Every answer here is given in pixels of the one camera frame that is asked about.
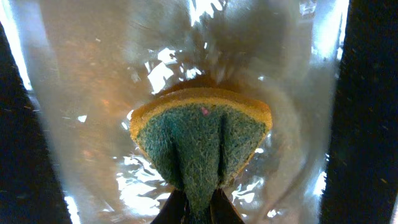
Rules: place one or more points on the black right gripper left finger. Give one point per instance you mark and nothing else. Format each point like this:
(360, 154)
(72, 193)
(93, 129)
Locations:
(174, 211)

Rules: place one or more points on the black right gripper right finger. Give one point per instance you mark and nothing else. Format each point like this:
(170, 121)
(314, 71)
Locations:
(222, 210)

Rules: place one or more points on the yellow green sponge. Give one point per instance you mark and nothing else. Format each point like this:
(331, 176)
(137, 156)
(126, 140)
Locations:
(199, 140)

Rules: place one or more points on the black water tray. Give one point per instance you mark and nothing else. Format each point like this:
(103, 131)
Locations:
(72, 73)

